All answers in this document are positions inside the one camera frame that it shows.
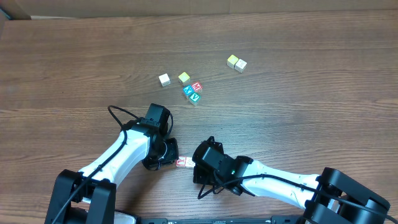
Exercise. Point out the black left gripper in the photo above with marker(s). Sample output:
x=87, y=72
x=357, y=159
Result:
x=171, y=150

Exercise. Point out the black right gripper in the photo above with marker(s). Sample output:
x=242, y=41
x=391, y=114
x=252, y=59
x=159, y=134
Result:
x=199, y=173

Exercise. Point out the plain cream wooden block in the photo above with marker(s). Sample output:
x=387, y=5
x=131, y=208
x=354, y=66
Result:
x=189, y=163

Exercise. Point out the red Y wooden block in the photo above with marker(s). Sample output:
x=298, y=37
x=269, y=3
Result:
x=181, y=161

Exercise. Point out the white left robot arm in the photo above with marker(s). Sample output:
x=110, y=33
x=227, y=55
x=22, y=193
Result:
x=89, y=195

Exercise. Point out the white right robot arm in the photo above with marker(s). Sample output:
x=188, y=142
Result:
x=331, y=197

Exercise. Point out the green V wooden block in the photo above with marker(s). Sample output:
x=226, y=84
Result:
x=194, y=98

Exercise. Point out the blue X wooden block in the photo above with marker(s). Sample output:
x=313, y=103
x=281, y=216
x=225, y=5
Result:
x=187, y=91

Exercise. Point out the white picture wooden block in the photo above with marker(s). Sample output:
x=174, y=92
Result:
x=164, y=79

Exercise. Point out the red M wooden block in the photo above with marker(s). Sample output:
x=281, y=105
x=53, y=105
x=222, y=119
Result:
x=197, y=87

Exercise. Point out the yellow top wooden block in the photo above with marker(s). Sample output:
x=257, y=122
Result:
x=231, y=61

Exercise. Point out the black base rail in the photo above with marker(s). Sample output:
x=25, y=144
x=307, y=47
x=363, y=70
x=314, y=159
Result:
x=217, y=220

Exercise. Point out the yellow ring wooden block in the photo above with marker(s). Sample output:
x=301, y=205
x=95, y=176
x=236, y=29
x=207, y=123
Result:
x=240, y=65

